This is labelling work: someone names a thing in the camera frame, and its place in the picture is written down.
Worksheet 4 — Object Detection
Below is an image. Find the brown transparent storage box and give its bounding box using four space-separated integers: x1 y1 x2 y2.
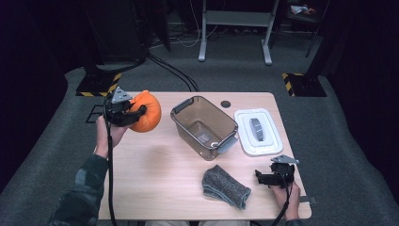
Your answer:
169 95 239 162

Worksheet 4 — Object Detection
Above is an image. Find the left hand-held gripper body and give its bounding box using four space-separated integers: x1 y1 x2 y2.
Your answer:
103 87 135 127

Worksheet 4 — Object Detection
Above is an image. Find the white floor cable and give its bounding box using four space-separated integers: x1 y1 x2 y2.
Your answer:
175 0 219 49

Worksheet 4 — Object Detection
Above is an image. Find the black floor cable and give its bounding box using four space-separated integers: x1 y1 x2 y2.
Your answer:
150 55 200 92
147 56 194 92

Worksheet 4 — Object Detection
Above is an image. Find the person's right hand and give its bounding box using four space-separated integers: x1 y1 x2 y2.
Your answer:
270 182 301 221

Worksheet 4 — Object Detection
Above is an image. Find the black cabinet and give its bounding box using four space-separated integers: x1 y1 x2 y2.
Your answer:
84 0 149 64

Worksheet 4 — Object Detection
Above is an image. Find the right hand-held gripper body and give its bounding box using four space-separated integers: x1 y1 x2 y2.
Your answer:
270 154 300 189

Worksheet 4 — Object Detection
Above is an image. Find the left hand-held gripper cable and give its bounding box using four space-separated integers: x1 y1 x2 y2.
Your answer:
103 100 119 226

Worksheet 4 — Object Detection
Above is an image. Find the black striped stand base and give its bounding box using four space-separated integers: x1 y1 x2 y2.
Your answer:
75 73 122 98
281 73 327 98

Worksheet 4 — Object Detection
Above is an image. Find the white metal desk frame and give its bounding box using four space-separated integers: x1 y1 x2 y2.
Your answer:
198 0 280 66

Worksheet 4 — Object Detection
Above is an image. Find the right hand-held gripper cable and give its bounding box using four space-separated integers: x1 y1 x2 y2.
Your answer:
270 169 295 226

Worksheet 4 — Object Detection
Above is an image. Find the grey fluffy cloth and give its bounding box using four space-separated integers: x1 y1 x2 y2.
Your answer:
201 164 252 211

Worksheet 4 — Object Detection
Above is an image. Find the orange plush toy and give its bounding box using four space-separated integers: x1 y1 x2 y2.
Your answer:
129 89 163 134

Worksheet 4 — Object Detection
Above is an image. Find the white box lid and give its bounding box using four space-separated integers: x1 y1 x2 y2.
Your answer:
233 107 284 157

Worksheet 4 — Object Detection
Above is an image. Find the hand-held gripper cable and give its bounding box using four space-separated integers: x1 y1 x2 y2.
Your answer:
103 100 119 226
270 169 295 226

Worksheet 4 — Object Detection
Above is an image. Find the person's left hand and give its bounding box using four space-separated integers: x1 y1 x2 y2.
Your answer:
94 114 130 159

